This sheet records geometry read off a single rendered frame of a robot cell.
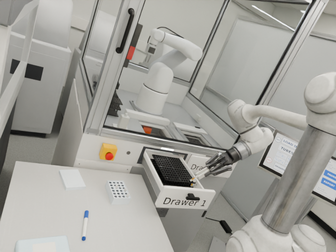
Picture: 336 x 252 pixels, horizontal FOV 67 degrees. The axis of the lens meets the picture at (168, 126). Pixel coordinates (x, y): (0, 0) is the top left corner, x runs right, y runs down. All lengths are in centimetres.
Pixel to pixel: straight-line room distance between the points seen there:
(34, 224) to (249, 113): 101
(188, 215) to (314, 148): 119
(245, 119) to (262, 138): 14
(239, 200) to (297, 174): 227
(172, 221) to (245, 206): 141
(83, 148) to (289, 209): 93
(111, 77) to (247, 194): 229
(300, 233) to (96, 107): 99
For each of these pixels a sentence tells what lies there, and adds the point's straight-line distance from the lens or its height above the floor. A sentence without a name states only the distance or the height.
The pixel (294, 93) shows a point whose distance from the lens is 288.
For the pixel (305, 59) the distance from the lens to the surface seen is 294.
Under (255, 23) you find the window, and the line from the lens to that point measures 144.
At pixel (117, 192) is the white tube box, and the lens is 121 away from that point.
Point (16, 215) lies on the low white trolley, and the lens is 108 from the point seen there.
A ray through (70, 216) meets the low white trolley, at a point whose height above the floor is 76.
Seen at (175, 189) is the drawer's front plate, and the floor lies 92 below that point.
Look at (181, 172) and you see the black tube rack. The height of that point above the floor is 90.
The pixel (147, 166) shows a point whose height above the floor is 87.
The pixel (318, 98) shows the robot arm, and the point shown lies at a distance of 83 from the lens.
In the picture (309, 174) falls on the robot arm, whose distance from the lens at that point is 91.
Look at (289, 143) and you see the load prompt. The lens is 195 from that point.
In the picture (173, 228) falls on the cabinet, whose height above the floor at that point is 33.
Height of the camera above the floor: 152
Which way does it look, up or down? 19 degrees down
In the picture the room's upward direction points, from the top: 23 degrees clockwise
